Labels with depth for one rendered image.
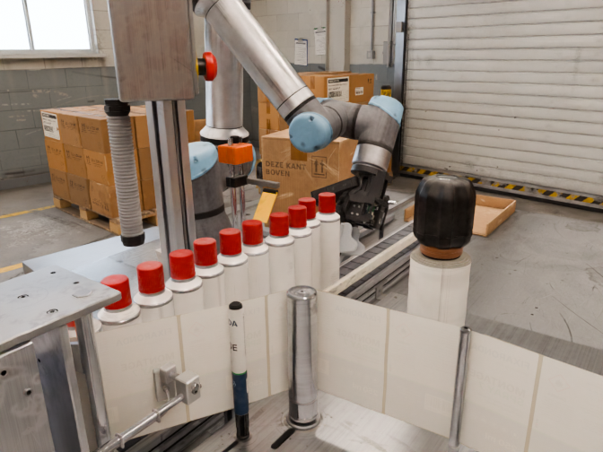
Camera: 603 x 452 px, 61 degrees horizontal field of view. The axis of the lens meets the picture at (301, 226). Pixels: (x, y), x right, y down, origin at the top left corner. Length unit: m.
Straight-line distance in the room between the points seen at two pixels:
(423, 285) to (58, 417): 0.48
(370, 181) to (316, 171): 0.37
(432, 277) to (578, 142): 4.38
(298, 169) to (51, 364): 1.04
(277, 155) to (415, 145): 4.39
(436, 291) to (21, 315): 0.51
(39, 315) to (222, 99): 0.83
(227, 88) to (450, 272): 0.69
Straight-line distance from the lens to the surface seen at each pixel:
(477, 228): 1.64
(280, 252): 0.86
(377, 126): 1.08
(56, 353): 0.49
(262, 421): 0.73
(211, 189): 1.13
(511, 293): 1.24
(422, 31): 5.70
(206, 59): 0.72
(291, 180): 1.45
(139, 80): 0.70
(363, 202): 1.03
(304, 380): 0.67
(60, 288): 0.51
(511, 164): 5.30
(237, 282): 0.80
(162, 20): 0.70
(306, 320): 0.63
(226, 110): 1.21
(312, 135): 0.97
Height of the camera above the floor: 1.34
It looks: 19 degrees down
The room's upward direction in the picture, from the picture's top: 1 degrees counter-clockwise
